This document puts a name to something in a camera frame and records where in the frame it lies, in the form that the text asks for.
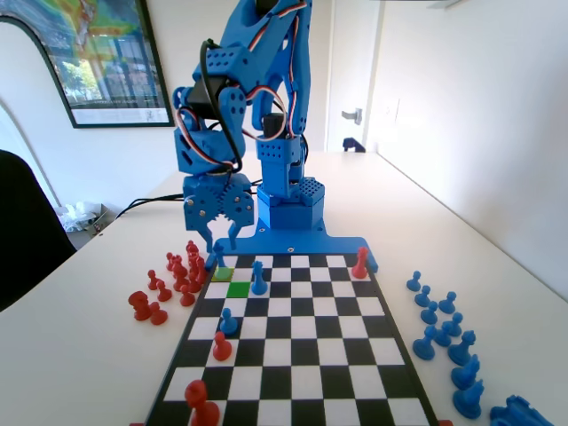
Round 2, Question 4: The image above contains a white door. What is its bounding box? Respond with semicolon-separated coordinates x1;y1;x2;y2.
326;0;383;153

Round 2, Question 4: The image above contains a black chair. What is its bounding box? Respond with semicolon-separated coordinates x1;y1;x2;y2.
0;149;77;312

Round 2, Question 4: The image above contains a blue printed plastic part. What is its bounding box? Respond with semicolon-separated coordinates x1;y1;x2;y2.
490;394;556;426

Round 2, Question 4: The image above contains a crumpled white plastic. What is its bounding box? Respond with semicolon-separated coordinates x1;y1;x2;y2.
57;201;99;233

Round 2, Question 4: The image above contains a camera in blue housing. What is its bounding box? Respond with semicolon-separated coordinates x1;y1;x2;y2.
173;127;236;178

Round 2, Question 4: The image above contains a black framed poster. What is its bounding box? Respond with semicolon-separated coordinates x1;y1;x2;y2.
0;0;176;130

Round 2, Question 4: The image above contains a red chess king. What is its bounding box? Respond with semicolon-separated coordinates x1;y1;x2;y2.
351;246;370;280

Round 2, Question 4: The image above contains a large blue chess piece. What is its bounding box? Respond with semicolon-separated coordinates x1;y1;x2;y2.
447;330;478;367
451;354;482;391
452;379;485;420

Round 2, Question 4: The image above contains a blue board mounting plate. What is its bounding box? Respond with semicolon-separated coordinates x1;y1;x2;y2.
203;221;381;274

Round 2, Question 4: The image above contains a bulky red chess piece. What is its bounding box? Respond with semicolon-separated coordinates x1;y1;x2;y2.
128;290;150;321

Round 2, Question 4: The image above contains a black and white chessboard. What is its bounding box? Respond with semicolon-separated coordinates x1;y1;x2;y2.
141;252;440;426

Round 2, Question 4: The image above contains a blue chess queen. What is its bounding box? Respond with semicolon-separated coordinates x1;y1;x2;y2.
250;260;268;296

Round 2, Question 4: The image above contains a large red chess pawn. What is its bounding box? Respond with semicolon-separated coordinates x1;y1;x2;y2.
184;379;221;426

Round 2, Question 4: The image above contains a small cardboard box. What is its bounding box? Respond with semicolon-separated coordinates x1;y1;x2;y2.
91;203;110;233

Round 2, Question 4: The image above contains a black camera cable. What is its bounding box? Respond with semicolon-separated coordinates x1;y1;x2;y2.
198;38;244;175

